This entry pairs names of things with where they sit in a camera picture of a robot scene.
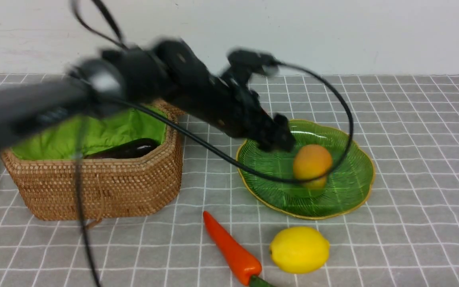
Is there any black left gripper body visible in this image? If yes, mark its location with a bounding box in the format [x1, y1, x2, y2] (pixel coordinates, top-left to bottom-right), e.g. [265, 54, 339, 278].
[163, 70, 278, 140]

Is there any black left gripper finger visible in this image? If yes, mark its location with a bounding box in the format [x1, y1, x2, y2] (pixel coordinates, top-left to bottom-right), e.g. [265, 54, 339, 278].
[257, 113, 296, 152]

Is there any orange yellow mango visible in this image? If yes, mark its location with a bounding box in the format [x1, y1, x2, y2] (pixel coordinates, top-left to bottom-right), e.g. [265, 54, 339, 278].
[292, 145, 333, 180]

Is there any yellow lemon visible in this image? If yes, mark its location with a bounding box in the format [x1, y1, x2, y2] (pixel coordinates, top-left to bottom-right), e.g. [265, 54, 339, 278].
[269, 226, 330, 274]

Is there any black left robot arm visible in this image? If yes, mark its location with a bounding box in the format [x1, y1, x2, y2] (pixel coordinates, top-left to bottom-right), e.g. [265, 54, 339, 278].
[0, 39, 296, 152]

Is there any green glass leaf plate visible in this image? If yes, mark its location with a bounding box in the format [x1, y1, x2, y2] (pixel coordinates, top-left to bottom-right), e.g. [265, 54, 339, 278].
[235, 119, 375, 220]

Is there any dark purple eggplant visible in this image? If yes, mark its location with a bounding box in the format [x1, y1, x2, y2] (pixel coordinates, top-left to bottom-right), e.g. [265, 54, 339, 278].
[84, 138, 160, 159]

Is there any orange carrot green stem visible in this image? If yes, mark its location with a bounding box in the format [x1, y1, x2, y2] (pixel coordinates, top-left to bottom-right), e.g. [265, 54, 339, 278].
[203, 211, 273, 287]

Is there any grey checked tablecloth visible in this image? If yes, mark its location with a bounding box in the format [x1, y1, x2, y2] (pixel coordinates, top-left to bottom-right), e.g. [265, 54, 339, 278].
[0, 76, 459, 287]

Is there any woven rattan basket green lining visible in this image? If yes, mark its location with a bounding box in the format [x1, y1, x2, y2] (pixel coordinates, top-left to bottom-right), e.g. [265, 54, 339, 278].
[1, 110, 183, 222]

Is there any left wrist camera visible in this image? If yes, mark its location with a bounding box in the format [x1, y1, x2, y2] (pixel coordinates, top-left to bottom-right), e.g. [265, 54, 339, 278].
[222, 49, 279, 83]

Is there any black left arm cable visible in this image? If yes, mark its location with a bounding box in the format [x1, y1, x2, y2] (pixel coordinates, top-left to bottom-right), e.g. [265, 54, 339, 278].
[70, 0, 354, 287]

